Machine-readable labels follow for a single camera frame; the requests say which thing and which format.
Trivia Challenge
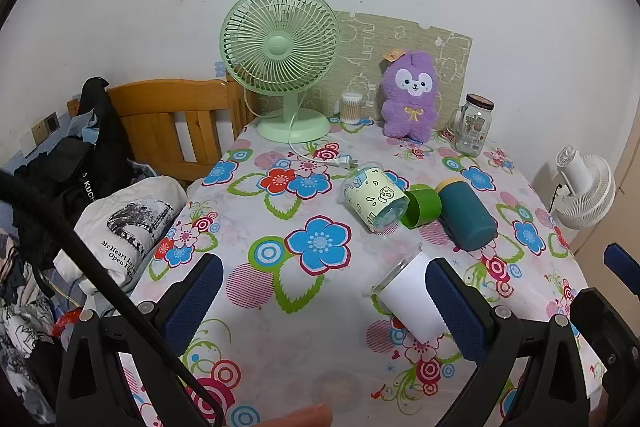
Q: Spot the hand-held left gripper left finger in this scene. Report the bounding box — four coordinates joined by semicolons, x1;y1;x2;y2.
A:
55;252;224;427

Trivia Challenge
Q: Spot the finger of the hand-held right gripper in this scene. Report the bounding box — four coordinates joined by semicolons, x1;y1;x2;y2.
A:
603;243;640;297
570;288;640;410

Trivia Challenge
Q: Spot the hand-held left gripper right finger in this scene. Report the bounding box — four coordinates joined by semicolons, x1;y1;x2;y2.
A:
425;257;595;427

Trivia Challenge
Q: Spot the white cup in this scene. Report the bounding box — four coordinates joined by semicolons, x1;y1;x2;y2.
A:
371;247;452;344

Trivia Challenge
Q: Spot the teal cup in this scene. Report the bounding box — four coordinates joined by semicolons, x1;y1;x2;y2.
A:
436;178;499;252

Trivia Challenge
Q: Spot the green cup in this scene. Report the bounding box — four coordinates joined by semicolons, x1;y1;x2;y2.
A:
399;187;443;230

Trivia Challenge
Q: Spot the printed glass cup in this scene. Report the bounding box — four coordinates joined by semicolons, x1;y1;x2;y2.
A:
341;164;410;233

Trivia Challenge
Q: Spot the person's left hand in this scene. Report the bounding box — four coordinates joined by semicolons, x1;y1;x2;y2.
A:
259;403;335;427

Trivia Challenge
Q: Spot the white clip fan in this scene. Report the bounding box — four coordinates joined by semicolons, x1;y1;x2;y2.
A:
550;146;617;231

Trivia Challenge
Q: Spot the white printed shirt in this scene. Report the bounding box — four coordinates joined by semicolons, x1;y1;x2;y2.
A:
53;175;189;297

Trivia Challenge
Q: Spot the floral tablecloth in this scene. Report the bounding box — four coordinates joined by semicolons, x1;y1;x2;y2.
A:
107;119;608;427

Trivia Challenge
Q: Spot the red object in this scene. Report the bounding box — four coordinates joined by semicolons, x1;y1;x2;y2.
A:
51;308;83;339

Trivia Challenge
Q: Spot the black clothing pile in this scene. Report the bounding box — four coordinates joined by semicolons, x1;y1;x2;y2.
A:
12;77;140;270

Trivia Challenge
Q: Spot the heap of patterned clothes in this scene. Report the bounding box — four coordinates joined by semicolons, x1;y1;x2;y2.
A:
0;229;68;424

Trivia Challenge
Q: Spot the glass jar mug with lid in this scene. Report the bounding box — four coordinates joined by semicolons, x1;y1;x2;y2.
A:
452;93;496;157

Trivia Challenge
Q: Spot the wooden headboard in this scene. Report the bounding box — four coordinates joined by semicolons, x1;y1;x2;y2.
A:
67;78;261;184

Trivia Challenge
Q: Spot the light blue cloth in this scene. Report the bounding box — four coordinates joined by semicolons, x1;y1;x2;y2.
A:
67;114;102;145

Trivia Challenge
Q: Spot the purple plush toy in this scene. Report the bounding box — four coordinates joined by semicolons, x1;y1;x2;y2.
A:
379;48;444;143

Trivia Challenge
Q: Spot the cotton swab jar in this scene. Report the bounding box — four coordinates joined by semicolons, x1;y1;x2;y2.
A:
340;91;364;126

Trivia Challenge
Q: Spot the beige patterned board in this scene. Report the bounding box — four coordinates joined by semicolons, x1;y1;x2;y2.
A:
320;10;474;122

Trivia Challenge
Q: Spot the green desk fan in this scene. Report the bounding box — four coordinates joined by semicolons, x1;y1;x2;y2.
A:
220;0;342;144

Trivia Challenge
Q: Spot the black cable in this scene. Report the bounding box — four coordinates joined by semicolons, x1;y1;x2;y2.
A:
0;169;226;427

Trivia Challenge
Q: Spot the white fan power cable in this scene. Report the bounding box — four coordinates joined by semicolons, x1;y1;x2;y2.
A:
243;87;360;170

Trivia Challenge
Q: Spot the wall socket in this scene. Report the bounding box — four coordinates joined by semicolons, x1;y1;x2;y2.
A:
30;111;60;147

